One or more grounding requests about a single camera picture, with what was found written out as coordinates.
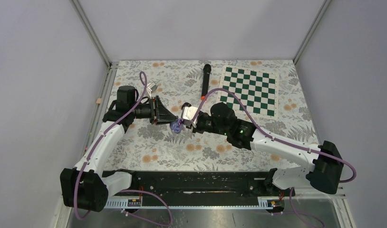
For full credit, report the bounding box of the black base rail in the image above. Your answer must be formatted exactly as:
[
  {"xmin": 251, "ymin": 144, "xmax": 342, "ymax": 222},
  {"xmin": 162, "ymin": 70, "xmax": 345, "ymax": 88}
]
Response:
[{"xmin": 116, "ymin": 169, "xmax": 291, "ymax": 207}]

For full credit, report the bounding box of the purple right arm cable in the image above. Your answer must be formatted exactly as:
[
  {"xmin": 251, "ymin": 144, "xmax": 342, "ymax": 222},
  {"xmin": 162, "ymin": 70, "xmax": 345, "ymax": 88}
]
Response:
[{"xmin": 190, "ymin": 88, "xmax": 357, "ymax": 227}]

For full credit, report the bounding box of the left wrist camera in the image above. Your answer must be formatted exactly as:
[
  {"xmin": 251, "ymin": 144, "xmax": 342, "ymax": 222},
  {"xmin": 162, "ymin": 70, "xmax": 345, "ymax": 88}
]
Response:
[{"xmin": 146, "ymin": 82, "xmax": 158, "ymax": 94}]

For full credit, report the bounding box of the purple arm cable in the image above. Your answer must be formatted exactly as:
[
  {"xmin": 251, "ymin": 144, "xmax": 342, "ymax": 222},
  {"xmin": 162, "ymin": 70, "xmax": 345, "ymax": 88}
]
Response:
[
  {"xmin": 74, "ymin": 71, "xmax": 173, "ymax": 227},
  {"xmin": 190, "ymin": 88, "xmax": 357, "ymax": 227}
]

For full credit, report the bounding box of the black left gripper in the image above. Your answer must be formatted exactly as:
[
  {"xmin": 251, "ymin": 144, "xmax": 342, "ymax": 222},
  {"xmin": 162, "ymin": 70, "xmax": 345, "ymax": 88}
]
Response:
[{"xmin": 130, "ymin": 95, "xmax": 178, "ymax": 125}]

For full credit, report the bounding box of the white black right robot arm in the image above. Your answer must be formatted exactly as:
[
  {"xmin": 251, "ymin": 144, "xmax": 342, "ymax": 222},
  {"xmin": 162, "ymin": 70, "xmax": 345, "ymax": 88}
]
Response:
[{"xmin": 183, "ymin": 103, "xmax": 344, "ymax": 196}]

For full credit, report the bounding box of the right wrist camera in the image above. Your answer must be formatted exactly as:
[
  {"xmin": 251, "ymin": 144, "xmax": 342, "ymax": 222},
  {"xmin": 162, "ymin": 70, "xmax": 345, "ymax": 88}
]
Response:
[{"xmin": 181, "ymin": 106, "xmax": 198, "ymax": 121}]

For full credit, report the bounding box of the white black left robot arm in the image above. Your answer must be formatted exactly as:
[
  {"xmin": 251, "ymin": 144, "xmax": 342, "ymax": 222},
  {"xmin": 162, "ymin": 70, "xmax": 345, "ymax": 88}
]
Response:
[{"xmin": 60, "ymin": 85, "xmax": 177, "ymax": 212}]

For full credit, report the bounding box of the black earbud charging case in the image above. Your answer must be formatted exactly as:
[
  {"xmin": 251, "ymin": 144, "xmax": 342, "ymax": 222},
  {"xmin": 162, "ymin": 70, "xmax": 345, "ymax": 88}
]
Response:
[{"xmin": 181, "ymin": 102, "xmax": 192, "ymax": 110}]

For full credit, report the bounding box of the silver computer mouse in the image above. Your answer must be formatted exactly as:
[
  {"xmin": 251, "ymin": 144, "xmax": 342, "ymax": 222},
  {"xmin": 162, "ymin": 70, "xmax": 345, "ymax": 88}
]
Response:
[{"xmin": 169, "ymin": 120, "xmax": 184, "ymax": 134}]

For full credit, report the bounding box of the black microphone orange end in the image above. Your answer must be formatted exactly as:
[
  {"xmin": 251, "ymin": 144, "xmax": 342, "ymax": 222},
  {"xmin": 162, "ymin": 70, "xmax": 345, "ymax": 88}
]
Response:
[{"xmin": 201, "ymin": 64, "xmax": 212, "ymax": 100}]

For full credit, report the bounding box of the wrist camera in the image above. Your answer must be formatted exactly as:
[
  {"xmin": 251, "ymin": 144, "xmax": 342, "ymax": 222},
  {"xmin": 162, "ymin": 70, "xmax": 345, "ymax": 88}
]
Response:
[
  {"xmin": 181, "ymin": 106, "xmax": 198, "ymax": 121},
  {"xmin": 146, "ymin": 82, "xmax": 158, "ymax": 94}
]

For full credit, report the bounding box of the green white chessboard mat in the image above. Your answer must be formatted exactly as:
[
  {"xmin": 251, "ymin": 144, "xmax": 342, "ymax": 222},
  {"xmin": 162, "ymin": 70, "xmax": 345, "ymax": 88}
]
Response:
[{"xmin": 220, "ymin": 66, "xmax": 279, "ymax": 120}]

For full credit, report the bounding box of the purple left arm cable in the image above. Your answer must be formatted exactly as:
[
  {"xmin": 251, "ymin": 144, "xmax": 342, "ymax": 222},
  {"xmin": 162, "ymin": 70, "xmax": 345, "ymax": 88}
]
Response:
[{"xmin": 74, "ymin": 71, "xmax": 173, "ymax": 227}]

